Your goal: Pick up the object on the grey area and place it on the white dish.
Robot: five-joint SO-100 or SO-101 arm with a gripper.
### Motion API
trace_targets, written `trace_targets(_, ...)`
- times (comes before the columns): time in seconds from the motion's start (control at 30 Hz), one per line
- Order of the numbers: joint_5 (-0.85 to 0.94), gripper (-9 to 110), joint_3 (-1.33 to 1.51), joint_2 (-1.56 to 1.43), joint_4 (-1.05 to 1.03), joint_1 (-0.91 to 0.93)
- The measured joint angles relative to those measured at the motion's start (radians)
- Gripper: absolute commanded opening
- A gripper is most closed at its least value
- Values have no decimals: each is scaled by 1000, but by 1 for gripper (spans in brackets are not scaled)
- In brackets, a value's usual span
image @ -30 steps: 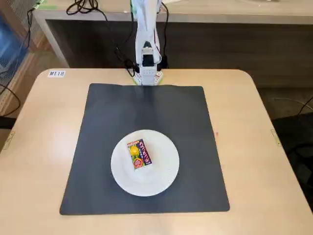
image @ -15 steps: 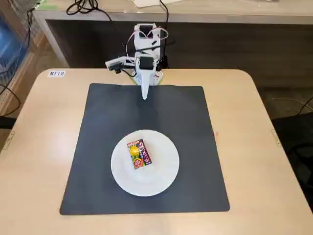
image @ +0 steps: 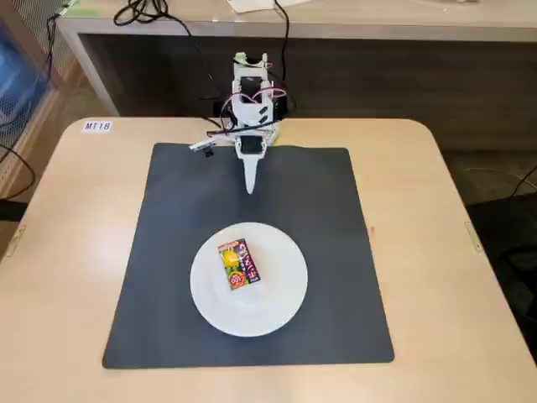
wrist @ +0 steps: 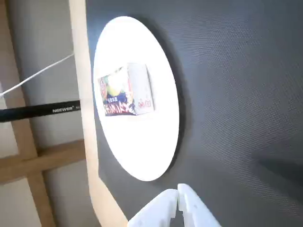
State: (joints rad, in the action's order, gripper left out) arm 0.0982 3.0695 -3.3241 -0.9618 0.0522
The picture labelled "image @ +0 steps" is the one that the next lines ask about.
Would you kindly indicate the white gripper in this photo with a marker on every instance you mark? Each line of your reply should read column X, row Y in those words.
column 251, row 148

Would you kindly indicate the colourful small juice box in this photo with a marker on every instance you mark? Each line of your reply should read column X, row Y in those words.
column 239, row 264

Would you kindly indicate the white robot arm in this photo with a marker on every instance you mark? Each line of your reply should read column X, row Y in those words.
column 251, row 111

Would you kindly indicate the white round dish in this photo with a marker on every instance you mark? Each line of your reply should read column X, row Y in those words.
column 268, row 310

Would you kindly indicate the dark grey mat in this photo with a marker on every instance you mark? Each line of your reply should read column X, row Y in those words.
column 335, row 294

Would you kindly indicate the white MT18 label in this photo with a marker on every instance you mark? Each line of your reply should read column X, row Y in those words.
column 96, row 126

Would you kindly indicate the white paper sheet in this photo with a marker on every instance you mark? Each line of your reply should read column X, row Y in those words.
column 251, row 4

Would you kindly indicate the beige grey desk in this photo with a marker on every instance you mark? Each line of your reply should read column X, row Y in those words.
column 377, row 25

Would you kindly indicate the metal table latch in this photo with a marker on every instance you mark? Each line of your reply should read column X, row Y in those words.
column 474, row 237

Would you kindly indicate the green tape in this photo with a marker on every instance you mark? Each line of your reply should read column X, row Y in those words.
column 84, row 12

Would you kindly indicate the blue plastic bin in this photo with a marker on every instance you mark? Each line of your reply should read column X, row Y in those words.
column 17, row 75

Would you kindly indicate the black office chair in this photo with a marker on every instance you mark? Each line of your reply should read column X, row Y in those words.
column 512, row 260

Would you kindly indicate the grey metal mesh panel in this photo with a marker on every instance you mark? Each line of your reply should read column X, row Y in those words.
column 25, row 17

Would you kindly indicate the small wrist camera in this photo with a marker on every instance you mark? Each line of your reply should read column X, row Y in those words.
column 201, row 147

